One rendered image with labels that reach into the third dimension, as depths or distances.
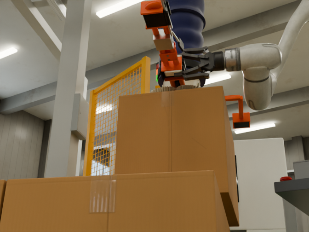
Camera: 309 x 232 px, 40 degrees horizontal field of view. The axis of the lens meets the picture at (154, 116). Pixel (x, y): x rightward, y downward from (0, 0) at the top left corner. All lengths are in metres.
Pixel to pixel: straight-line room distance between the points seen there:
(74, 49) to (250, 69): 2.06
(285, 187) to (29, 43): 8.15
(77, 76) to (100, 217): 2.60
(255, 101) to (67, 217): 1.11
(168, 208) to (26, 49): 8.90
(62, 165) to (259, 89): 1.75
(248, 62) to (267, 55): 0.07
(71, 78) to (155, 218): 2.65
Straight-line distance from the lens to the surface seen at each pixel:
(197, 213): 0.73
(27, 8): 4.68
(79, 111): 3.15
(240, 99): 1.95
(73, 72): 3.35
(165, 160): 1.49
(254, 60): 1.63
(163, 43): 1.51
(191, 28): 2.02
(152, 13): 1.38
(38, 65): 10.08
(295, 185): 1.61
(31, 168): 12.25
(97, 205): 0.78
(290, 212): 2.59
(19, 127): 12.22
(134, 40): 8.83
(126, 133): 1.57
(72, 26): 3.60
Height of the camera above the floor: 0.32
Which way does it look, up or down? 24 degrees up
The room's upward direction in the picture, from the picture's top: 1 degrees clockwise
